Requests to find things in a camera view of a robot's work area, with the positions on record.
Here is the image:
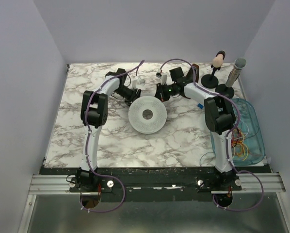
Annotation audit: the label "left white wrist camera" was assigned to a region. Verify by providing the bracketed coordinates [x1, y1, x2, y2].
[131, 76, 145, 89]

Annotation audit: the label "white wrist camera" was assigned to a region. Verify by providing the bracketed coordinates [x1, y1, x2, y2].
[131, 76, 145, 89]
[156, 69, 167, 84]

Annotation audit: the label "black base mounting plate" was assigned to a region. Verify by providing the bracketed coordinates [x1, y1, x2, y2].
[69, 167, 242, 202]

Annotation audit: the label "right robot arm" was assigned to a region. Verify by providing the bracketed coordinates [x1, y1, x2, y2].
[155, 64, 240, 190]

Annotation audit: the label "white perforated cable spool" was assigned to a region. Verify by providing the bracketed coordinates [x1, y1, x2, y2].
[128, 96, 167, 134]

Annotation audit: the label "teal transparent plastic basin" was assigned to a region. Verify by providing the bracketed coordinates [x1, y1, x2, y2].
[210, 98, 266, 167]

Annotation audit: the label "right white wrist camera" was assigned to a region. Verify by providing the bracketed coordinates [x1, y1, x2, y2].
[156, 69, 167, 84]

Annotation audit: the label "bundle of coloured wires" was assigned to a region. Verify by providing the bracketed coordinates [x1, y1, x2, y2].
[229, 109, 259, 163]

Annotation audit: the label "blue and white small box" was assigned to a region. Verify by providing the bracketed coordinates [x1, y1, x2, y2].
[197, 103, 204, 109]

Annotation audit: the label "silver microphone on stand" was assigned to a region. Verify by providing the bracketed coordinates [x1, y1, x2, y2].
[215, 58, 246, 98]

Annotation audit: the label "pink microphone on stand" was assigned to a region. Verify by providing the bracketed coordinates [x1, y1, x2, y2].
[201, 50, 226, 89]

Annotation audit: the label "thin blue wire on table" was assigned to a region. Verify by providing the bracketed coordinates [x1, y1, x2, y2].
[199, 151, 217, 167]

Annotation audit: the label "brown wooden metronome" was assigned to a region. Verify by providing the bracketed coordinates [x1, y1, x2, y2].
[186, 63, 200, 83]

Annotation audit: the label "aluminium rail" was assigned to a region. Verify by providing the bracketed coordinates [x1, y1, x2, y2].
[29, 173, 286, 195]

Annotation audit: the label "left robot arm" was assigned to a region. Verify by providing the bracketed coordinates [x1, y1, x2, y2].
[76, 68, 141, 188]

